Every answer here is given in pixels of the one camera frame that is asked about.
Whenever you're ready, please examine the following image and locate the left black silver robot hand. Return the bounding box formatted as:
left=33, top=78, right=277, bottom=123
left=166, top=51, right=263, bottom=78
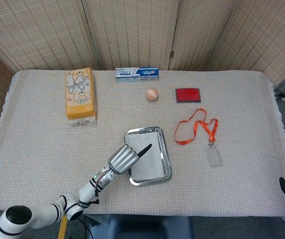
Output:
left=107, top=143, right=152, bottom=175

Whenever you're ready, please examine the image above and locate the white paper sheet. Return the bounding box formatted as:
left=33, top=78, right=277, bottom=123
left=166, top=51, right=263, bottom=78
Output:
left=126, top=131, right=167, bottom=182

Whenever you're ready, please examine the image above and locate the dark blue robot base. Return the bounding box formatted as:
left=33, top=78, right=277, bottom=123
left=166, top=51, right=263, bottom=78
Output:
left=86, top=214, right=193, bottom=239

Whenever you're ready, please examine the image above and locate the metal tray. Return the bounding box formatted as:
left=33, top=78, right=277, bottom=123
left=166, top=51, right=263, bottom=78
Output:
left=124, top=126, right=173, bottom=187

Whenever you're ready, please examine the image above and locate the red box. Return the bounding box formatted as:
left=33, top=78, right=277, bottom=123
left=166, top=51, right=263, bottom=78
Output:
left=175, top=87, right=202, bottom=104

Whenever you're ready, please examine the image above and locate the brown egg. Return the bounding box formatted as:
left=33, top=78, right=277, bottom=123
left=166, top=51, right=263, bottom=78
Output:
left=145, top=87, right=159, bottom=102

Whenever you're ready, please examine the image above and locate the yellow cartoon tissue pack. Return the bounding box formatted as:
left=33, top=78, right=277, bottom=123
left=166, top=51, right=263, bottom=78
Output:
left=65, top=67, right=98, bottom=127

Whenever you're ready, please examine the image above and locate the beige woven tablecloth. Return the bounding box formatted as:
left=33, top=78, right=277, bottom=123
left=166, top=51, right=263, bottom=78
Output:
left=0, top=69, right=285, bottom=217

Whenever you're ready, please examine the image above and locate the blue white toothpaste box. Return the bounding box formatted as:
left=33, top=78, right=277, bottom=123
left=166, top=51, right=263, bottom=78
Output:
left=115, top=67, right=160, bottom=83

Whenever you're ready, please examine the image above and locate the clear badge holder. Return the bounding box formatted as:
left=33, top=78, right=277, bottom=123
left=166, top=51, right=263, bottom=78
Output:
left=205, top=141, right=224, bottom=168

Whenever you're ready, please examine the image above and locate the thin black cable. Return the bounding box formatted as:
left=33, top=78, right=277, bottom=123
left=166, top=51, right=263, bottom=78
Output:
left=83, top=215, right=94, bottom=239

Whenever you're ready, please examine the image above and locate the orange lanyard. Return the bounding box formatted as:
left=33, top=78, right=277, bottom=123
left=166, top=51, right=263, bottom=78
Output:
left=174, top=108, right=219, bottom=146

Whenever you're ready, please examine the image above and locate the black power cable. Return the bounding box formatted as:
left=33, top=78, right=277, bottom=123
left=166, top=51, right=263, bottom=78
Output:
left=274, top=83, right=285, bottom=99

